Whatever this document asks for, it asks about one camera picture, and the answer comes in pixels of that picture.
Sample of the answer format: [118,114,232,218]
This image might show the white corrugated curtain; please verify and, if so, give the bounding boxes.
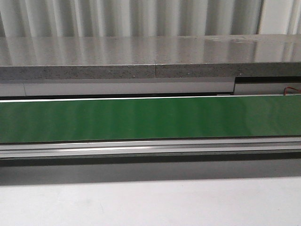
[0,0,301,37]

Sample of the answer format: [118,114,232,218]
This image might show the green conveyor belt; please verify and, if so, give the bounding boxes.
[0,95,301,144]

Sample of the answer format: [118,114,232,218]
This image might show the grey granite countertop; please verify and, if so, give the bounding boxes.
[0,35,301,81]

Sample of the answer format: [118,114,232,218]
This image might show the red and black wires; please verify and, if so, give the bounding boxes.
[283,87,301,96]

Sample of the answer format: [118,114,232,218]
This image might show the aluminium conveyor frame rail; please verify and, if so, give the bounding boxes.
[0,137,301,159]

